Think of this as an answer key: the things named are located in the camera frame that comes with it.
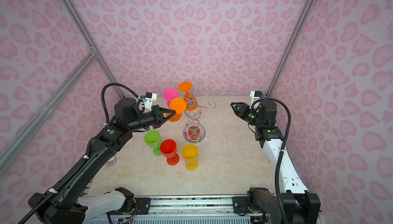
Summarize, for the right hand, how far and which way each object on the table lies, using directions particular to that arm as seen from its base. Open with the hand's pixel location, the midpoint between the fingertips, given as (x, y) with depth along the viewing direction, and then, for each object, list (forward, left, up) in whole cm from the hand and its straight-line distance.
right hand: (233, 104), depth 73 cm
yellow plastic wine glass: (-16, +21, -22) cm, 34 cm away
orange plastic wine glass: (-5, +25, +4) cm, 26 cm away
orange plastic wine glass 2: (+1, +20, -1) cm, 20 cm away
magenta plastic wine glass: (+5, +31, +2) cm, 32 cm away
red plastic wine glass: (-16, +32, -17) cm, 39 cm away
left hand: (-9, +25, +6) cm, 28 cm away
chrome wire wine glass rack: (+2, +20, -29) cm, 36 cm away
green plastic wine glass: (-8, +43, -21) cm, 48 cm away
